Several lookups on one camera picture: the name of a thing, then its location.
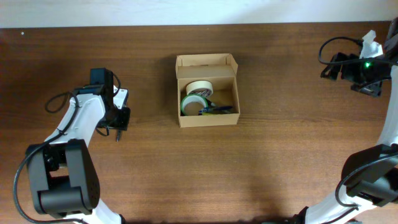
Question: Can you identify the green tape roll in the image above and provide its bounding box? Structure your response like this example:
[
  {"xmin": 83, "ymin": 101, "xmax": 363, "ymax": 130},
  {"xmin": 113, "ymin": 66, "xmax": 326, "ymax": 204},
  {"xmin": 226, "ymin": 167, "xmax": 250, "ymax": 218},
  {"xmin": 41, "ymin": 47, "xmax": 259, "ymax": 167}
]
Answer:
[{"xmin": 180, "ymin": 94, "xmax": 208, "ymax": 116}]

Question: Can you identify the yellow highlighter marker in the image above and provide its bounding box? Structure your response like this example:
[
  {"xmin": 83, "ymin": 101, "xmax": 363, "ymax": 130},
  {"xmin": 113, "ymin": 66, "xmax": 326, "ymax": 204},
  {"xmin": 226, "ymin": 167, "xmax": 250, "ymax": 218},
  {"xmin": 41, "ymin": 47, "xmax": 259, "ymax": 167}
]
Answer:
[{"xmin": 198, "ymin": 113, "xmax": 220, "ymax": 116}]

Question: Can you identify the beige masking tape roll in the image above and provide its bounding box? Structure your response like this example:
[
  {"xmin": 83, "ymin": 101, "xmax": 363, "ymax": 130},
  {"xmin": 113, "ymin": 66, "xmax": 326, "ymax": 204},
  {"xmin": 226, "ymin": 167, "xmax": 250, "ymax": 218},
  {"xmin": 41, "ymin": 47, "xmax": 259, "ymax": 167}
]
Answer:
[{"xmin": 186, "ymin": 80, "xmax": 213, "ymax": 97}]

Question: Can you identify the blue pen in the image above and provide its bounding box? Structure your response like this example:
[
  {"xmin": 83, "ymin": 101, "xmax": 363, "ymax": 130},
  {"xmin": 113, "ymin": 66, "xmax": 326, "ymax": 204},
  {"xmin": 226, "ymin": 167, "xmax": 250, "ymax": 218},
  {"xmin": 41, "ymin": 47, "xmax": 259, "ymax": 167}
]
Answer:
[{"xmin": 199, "ymin": 106, "xmax": 233, "ymax": 113}]

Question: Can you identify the cardboard box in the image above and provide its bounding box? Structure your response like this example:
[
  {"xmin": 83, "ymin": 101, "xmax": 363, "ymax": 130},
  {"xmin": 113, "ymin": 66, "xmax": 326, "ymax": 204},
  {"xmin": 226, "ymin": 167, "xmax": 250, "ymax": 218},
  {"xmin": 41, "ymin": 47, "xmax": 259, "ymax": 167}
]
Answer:
[{"xmin": 175, "ymin": 54, "xmax": 240, "ymax": 128}]

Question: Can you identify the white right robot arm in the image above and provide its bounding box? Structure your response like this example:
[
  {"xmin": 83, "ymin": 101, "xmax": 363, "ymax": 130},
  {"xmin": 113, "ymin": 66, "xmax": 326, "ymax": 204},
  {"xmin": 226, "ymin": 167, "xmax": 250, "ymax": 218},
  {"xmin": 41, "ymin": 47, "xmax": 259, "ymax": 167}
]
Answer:
[{"xmin": 288, "ymin": 19, "xmax": 397, "ymax": 224}]

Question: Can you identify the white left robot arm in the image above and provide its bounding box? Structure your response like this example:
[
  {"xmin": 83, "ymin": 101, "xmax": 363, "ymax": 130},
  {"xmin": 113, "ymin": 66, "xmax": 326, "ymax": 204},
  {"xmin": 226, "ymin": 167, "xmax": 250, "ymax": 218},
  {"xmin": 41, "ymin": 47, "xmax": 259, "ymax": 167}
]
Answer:
[{"xmin": 24, "ymin": 68, "xmax": 131, "ymax": 223}]

